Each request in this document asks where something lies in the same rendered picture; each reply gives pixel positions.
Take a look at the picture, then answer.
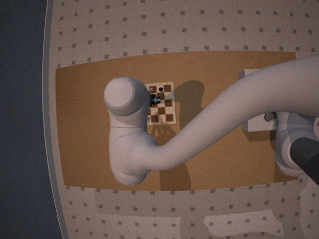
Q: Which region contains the brown and cream chessboard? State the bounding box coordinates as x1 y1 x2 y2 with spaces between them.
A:
145 82 176 125

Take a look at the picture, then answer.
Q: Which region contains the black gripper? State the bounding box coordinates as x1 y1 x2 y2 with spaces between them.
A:
150 97 160 107

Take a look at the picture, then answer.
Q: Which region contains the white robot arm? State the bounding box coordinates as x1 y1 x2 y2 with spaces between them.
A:
104 53 319 186

